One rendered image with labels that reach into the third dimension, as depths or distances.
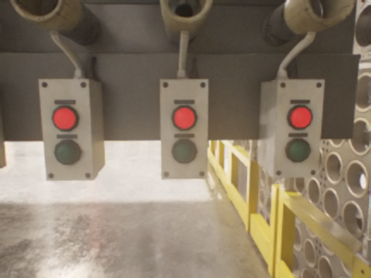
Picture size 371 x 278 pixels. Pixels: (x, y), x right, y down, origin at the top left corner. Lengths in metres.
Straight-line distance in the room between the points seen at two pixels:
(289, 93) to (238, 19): 0.18
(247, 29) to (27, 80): 0.39
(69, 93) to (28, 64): 0.14
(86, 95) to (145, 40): 0.17
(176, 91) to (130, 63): 0.13
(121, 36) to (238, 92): 0.23
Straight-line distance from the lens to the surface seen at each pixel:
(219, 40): 0.58
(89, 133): 0.47
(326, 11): 0.49
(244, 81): 0.55
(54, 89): 0.48
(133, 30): 0.58
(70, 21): 0.44
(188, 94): 0.45
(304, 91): 0.49
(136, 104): 0.54
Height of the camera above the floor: 0.75
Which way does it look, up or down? 9 degrees down
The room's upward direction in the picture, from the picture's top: straight up
